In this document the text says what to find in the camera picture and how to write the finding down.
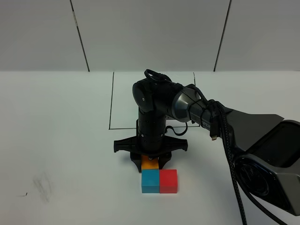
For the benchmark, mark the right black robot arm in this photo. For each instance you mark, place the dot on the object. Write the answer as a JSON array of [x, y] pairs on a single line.
[[262, 150]]

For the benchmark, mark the red cube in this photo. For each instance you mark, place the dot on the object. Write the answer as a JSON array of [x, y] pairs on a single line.
[[168, 181]]

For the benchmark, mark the orange cube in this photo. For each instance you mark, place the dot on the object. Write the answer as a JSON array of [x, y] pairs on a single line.
[[147, 163]]

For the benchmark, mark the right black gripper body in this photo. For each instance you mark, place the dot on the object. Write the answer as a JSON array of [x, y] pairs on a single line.
[[150, 140]]

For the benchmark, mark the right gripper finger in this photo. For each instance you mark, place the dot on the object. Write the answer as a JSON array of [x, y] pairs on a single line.
[[138, 162], [163, 159]]

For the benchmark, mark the blue cube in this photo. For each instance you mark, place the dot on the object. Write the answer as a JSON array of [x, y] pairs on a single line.
[[150, 181]]

